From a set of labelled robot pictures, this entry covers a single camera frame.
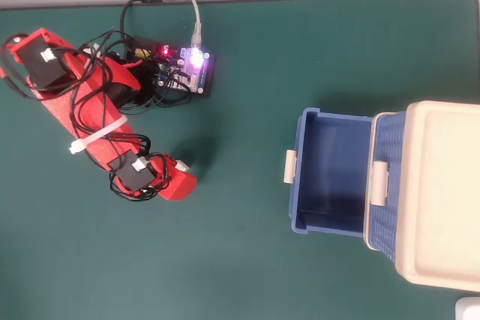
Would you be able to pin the cream plastic drawer cabinet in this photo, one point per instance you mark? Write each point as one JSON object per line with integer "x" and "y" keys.
{"x": 450, "y": 192}

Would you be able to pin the short white zip tie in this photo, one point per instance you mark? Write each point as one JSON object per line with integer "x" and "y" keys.
{"x": 93, "y": 49}

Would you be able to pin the circuit board with pink LED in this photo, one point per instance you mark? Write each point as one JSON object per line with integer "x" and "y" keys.
{"x": 195, "y": 67}

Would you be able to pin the long white zip tie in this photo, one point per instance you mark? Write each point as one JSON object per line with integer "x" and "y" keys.
{"x": 97, "y": 135}

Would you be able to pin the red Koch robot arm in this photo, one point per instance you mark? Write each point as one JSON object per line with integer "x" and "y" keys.
{"x": 86, "y": 110}

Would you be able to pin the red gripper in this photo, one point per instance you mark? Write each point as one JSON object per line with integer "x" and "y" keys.
{"x": 180, "y": 185}

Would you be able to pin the white object at corner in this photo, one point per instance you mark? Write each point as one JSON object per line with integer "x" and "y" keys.
{"x": 468, "y": 308}

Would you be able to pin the lit control circuit board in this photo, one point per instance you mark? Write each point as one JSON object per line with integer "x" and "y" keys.
{"x": 209, "y": 72}

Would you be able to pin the white cube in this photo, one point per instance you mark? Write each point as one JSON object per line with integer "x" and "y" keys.
{"x": 182, "y": 165}

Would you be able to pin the dark green table mat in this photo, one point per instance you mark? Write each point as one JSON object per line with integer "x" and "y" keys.
{"x": 225, "y": 260}

